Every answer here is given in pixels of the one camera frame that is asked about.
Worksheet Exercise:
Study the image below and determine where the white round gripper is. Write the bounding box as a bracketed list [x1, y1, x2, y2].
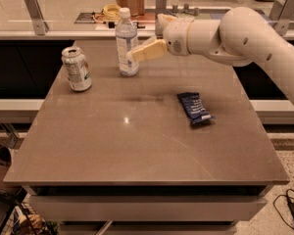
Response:
[126, 14, 194, 62]

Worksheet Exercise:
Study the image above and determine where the clear blue-label plastic bottle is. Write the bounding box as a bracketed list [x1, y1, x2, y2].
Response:
[116, 8, 139, 76]

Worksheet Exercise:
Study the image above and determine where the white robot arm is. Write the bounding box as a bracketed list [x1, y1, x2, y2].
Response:
[126, 7, 294, 105]

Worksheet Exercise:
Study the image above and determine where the blue rxbar blueberry wrapper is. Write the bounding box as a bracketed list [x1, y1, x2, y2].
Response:
[177, 92, 215, 125]

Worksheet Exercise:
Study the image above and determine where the silver green soda can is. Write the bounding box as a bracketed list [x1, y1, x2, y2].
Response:
[62, 46, 92, 91]

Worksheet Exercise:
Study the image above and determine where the white drawer under table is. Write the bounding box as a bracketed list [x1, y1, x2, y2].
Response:
[29, 196, 267, 221]

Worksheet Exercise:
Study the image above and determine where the brown bag at left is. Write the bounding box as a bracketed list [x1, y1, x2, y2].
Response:
[0, 145, 20, 195]

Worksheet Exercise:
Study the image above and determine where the middle metal glass bracket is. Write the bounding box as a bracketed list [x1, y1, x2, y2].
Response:
[155, 0, 167, 38]

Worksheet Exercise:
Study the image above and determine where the metal glass bracket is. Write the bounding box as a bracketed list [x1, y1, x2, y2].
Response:
[24, 0, 49, 35]
[269, 0, 294, 36]
[155, 0, 167, 38]

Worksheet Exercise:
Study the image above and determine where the coiled yellow cable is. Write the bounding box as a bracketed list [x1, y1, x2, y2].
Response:
[91, 3, 123, 24]

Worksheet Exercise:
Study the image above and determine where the left metal glass bracket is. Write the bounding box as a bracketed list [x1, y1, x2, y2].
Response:
[24, 0, 49, 35]

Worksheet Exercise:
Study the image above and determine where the right metal glass bracket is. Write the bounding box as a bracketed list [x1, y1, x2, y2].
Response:
[269, 0, 294, 36]

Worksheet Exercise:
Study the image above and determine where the wire basket with items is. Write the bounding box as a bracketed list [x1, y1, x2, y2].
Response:
[0, 204, 60, 235]

